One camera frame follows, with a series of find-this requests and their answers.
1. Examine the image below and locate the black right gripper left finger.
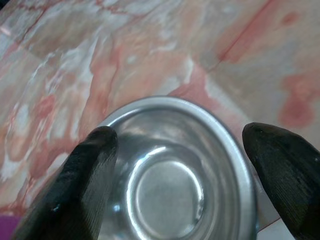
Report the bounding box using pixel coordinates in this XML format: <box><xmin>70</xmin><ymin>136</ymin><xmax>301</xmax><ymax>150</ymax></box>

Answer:
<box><xmin>11</xmin><ymin>125</ymin><xmax>119</xmax><ymax>240</ymax></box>

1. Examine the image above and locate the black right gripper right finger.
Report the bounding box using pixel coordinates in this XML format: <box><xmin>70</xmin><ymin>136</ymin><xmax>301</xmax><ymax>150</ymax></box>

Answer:
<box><xmin>242</xmin><ymin>122</ymin><xmax>320</xmax><ymax>240</ymax></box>

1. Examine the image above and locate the small stainless steel bowl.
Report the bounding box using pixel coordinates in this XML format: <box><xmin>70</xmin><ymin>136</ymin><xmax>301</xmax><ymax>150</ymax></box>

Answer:
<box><xmin>96</xmin><ymin>96</ymin><xmax>258</xmax><ymax>240</ymax></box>

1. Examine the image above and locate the purple object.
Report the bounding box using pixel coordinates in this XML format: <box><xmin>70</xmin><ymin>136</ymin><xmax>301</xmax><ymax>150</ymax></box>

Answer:
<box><xmin>0</xmin><ymin>215</ymin><xmax>20</xmax><ymax>240</ymax></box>

